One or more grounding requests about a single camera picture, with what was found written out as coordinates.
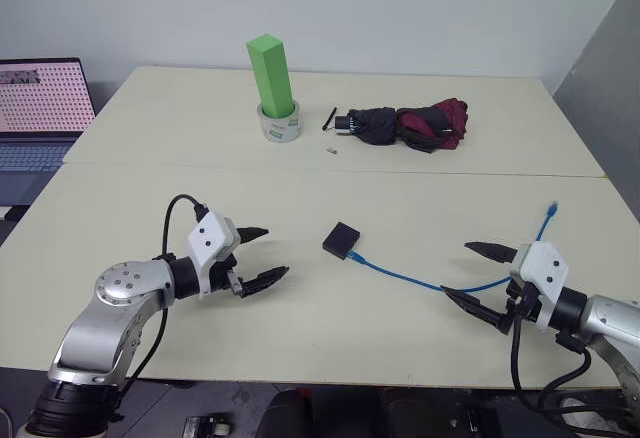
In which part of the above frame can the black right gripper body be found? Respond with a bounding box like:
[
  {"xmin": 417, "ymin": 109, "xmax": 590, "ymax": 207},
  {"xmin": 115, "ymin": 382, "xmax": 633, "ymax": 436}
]
[{"xmin": 495, "ymin": 277, "xmax": 544, "ymax": 335}]

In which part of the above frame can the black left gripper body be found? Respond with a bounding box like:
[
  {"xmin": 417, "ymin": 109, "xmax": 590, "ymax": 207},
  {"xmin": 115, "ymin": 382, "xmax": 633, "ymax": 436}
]
[{"xmin": 208, "ymin": 218, "xmax": 251, "ymax": 300}]

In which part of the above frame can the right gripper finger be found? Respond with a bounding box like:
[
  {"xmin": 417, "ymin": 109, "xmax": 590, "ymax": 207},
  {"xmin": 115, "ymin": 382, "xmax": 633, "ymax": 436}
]
[
  {"xmin": 463, "ymin": 241, "xmax": 517, "ymax": 265},
  {"xmin": 440, "ymin": 285, "xmax": 505, "ymax": 330}
]

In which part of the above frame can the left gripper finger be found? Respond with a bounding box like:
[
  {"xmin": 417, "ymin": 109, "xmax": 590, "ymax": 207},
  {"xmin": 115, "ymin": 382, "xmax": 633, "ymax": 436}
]
[
  {"xmin": 239, "ymin": 265, "xmax": 291, "ymax": 300},
  {"xmin": 235, "ymin": 226, "xmax": 271, "ymax": 246}
]

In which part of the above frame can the small black box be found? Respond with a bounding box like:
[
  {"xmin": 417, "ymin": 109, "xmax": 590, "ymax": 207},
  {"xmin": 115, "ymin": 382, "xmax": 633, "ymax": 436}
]
[{"xmin": 321, "ymin": 221, "xmax": 362, "ymax": 261}]

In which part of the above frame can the clear packing tape roll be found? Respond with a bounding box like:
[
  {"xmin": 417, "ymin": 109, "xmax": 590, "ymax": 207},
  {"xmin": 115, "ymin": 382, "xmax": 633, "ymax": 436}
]
[{"xmin": 256, "ymin": 99, "xmax": 305, "ymax": 144}]

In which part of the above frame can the dark rounded shape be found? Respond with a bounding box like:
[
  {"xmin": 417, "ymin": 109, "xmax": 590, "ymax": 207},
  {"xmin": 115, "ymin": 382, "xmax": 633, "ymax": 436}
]
[{"xmin": 262, "ymin": 387, "xmax": 315, "ymax": 438}]

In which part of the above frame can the folded black maroon umbrella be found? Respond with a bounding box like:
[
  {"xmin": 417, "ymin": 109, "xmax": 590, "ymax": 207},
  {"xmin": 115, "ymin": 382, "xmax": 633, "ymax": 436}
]
[{"xmin": 320, "ymin": 98, "xmax": 470, "ymax": 155}]

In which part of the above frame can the small black device with wheel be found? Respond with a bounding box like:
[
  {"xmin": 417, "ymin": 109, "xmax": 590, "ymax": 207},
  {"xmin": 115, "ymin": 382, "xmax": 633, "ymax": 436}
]
[{"xmin": 182, "ymin": 414, "xmax": 235, "ymax": 438}]

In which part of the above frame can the green foam block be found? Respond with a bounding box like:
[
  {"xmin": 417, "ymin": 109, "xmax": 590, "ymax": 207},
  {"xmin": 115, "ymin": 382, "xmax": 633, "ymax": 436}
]
[{"xmin": 245, "ymin": 33, "xmax": 297, "ymax": 120}]

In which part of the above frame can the open laptop computer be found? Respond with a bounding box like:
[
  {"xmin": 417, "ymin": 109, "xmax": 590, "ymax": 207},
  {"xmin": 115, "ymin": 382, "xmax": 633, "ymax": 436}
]
[{"xmin": 0, "ymin": 56, "xmax": 97, "ymax": 207}]

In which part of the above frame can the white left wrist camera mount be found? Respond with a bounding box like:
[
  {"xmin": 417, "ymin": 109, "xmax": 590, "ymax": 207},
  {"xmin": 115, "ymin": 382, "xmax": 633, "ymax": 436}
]
[{"xmin": 186, "ymin": 211, "xmax": 236, "ymax": 302}]

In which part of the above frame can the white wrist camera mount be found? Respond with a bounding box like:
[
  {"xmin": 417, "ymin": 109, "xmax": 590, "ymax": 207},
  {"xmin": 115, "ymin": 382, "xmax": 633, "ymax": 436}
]
[
  {"xmin": 509, "ymin": 241, "xmax": 570, "ymax": 332},
  {"xmin": 186, "ymin": 211, "xmax": 236, "ymax": 302}
]

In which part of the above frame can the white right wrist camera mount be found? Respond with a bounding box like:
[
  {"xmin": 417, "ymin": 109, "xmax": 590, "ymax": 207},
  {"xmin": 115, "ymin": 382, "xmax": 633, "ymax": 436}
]
[{"xmin": 509, "ymin": 241, "xmax": 570, "ymax": 332}]

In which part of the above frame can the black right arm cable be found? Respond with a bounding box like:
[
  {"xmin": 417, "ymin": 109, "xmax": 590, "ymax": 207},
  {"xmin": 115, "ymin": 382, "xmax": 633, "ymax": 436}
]
[{"xmin": 508, "ymin": 318, "xmax": 632, "ymax": 415}]

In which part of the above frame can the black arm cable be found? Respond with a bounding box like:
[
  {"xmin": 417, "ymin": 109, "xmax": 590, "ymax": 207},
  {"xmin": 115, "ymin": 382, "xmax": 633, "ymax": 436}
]
[
  {"xmin": 115, "ymin": 194, "xmax": 209, "ymax": 395},
  {"xmin": 508, "ymin": 318, "xmax": 632, "ymax": 415}
]

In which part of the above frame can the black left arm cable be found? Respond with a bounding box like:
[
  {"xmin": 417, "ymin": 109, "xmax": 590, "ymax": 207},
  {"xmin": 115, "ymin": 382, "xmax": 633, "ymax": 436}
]
[{"xmin": 115, "ymin": 194, "xmax": 209, "ymax": 395}]

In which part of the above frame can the blue cable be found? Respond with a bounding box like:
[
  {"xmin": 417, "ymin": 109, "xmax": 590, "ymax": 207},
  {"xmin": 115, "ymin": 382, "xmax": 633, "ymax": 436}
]
[{"xmin": 348, "ymin": 201, "xmax": 560, "ymax": 294}]

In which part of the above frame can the grey wall panel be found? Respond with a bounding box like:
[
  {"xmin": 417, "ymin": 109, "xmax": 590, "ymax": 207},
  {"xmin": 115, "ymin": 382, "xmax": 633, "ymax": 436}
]
[{"xmin": 551, "ymin": 0, "xmax": 640, "ymax": 232}]

